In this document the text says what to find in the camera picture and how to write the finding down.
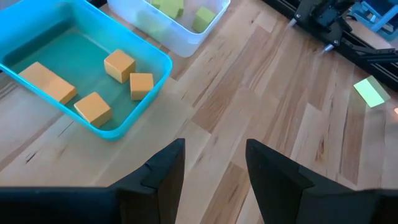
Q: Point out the green wooden cube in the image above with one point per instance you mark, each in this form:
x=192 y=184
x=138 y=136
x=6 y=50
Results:
x=203 y=19

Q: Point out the teal plastic bin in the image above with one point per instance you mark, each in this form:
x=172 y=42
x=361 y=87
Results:
x=77 y=46

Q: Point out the orange long wooden block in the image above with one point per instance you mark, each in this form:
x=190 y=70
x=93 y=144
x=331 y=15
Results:
x=46 y=81

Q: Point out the orange wooden cube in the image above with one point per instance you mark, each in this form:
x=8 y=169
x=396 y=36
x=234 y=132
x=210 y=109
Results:
x=119 y=65
x=93 y=109
x=141 y=86

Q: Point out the clear plastic bin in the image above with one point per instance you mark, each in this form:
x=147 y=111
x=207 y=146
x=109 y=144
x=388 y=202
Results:
x=174 y=37

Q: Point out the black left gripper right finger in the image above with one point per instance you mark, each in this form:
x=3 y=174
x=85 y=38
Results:
x=280 y=193

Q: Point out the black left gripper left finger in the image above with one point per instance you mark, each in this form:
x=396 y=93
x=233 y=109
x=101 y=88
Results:
x=155 y=193

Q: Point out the green rectangular wooden block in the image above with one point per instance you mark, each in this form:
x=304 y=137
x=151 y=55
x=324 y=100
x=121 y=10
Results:
x=171 y=7

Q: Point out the green long wooden block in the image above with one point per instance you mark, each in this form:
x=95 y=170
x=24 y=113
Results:
x=370 y=92

